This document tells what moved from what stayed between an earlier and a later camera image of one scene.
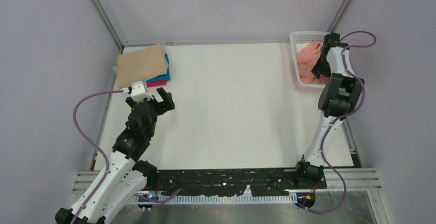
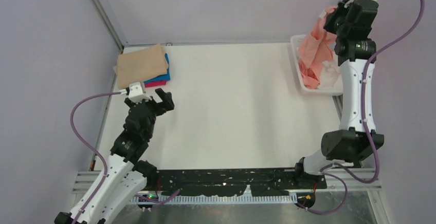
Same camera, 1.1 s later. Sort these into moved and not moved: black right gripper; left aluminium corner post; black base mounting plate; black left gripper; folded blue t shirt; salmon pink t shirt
Moved: salmon pink t shirt; black right gripper
Not moved: folded blue t shirt; left aluminium corner post; black left gripper; black base mounting plate
